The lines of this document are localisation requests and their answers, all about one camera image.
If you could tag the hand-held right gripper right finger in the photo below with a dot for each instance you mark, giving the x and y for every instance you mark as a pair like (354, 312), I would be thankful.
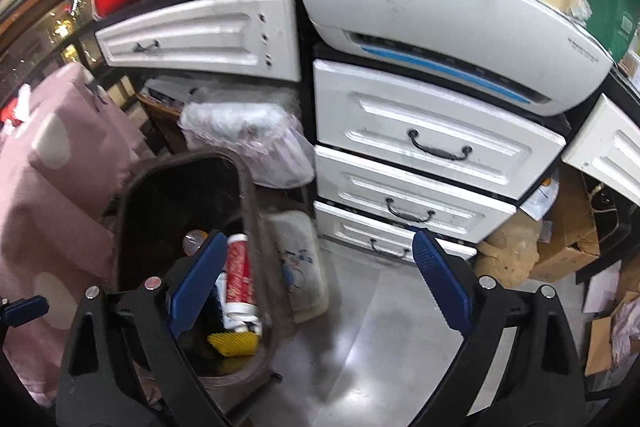
(442, 277)

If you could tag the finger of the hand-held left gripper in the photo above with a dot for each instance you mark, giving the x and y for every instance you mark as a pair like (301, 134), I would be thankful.
(25, 311)

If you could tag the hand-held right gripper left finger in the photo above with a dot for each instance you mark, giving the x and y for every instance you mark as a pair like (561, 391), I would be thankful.
(200, 277)

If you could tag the orange juice plastic bottle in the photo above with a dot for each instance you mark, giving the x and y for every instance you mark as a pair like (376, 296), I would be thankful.
(194, 242)

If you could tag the red paper cup black lid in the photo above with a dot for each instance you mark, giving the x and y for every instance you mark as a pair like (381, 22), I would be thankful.
(240, 277)

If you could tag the mesh foam fruit net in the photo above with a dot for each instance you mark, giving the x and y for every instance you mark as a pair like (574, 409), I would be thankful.
(235, 344)

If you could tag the dark brown trash bin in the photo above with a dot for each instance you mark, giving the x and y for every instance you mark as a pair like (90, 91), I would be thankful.
(175, 192)

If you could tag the beige sack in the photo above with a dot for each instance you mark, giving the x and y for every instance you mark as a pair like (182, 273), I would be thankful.
(507, 247)

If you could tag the white printed cloth bag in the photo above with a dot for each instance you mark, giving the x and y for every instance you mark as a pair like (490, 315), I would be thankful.
(297, 257)

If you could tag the pink polka dot tablecloth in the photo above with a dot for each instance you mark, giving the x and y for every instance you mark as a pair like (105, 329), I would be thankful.
(55, 207)

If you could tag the plastic lined bin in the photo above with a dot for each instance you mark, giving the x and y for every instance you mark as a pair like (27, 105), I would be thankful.
(250, 132)

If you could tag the open cardboard box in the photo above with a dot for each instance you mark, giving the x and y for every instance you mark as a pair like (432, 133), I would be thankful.
(610, 337)

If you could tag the wide white desk drawer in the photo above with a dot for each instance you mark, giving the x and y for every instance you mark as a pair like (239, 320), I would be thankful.
(200, 32)

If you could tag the white printer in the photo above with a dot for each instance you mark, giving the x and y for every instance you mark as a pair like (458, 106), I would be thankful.
(425, 7)

